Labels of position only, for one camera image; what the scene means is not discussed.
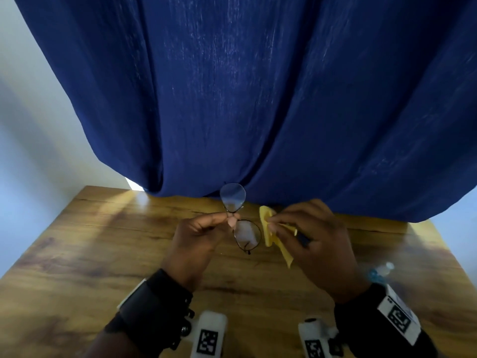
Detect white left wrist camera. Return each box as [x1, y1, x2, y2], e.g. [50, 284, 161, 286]
[190, 311, 228, 358]

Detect person's right hand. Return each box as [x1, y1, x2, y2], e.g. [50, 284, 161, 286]
[266, 199, 372, 304]

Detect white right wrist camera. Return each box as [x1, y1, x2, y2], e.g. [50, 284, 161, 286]
[298, 318, 340, 358]

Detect blue curtain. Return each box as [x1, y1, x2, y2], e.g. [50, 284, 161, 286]
[12, 0, 477, 223]

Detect white wristband marker tag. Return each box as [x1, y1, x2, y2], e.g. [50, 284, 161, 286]
[116, 278, 147, 311]
[377, 284, 422, 347]

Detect yellow cleaning cloth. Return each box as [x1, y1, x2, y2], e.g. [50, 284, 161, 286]
[259, 205, 298, 269]

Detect blue spray bottle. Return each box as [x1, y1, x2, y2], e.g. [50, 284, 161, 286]
[369, 261, 395, 286]

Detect black wristband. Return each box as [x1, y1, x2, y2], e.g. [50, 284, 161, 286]
[334, 283, 439, 358]
[104, 268, 195, 358]

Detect person's left forearm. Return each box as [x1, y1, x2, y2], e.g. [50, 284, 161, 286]
[83, 330, 144, 358]

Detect person's left hand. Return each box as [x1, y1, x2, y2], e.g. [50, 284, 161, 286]
[160, 211, 241, 293]

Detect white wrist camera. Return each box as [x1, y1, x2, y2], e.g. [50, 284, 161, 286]
[298, 318, 340, 358]
[190, 311, 228, 358]

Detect white left wristband marker tag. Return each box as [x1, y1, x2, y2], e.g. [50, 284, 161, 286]
[116, 278, 147, 311]

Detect white right wristband marker tag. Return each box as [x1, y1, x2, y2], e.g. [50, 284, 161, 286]
[377, 284, 422, 347]

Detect black right wristband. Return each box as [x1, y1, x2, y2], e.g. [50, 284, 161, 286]
[334, 283, 439, 358]

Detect round black-framed eyeglasses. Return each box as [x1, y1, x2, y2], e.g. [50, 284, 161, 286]
[219, 181, 262, 255]

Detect person's right forearm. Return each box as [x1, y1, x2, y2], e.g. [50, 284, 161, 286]
[428, 341, 454, 358]

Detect black left wristband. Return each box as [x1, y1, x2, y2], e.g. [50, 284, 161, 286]
[104, 268, 195, 358]

